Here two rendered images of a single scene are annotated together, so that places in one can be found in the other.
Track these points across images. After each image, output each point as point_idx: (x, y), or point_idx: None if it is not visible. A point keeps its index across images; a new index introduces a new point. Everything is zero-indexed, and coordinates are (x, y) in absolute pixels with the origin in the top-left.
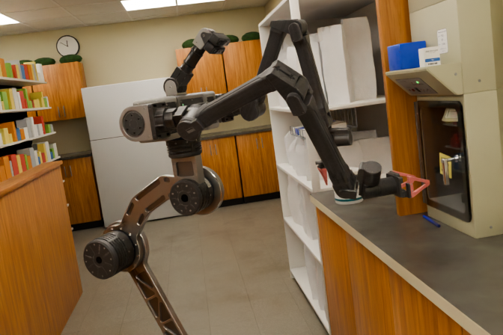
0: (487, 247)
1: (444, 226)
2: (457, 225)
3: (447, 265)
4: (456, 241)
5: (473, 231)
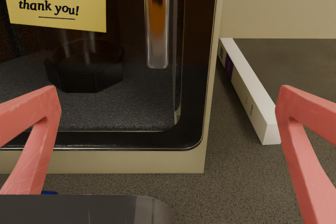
0: (272, 181)
1: (64, 185)
2: (114, 163)
3: None
4: (199, 218)
5: (195, 160)
